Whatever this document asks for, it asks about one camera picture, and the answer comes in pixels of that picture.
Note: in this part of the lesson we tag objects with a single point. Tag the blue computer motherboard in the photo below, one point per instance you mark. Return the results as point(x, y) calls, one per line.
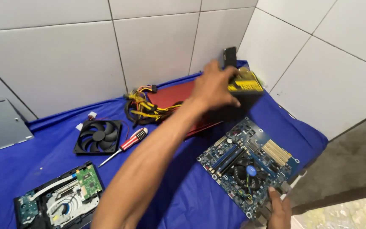
point(249, 159)

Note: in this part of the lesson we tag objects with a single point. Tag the blue table cloth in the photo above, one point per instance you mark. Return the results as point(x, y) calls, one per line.
point(176, 190)

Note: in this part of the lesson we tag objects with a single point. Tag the person's left hand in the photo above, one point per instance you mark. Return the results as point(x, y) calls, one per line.
point(211, 90)

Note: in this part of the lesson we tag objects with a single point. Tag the person's right hand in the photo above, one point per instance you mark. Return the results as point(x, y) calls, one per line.
point(281, 214)

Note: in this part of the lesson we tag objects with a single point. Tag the black computer case fan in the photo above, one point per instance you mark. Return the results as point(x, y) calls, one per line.
point(98, 136)

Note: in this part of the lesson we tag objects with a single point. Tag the red metal case panel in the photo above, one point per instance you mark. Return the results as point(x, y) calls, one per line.
point(170, 95)

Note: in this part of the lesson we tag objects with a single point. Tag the black phone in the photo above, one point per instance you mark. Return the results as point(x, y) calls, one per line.
point(230, 57)

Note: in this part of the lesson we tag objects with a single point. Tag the person's left fingers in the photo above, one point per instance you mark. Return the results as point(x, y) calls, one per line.
point(222, 74)

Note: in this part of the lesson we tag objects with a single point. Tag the black yellow-label power supply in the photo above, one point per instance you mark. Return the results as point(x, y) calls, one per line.
point(247, 84)

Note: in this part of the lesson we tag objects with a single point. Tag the grey metal cover plate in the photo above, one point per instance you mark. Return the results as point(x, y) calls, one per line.
point(2, 125)

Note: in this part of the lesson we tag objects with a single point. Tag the white fan connector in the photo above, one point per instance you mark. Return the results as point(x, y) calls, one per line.
point(92, 115)
point(79, 127)

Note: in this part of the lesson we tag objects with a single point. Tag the opened optical disc drive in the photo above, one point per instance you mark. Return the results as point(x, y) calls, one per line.
point(65, 197)

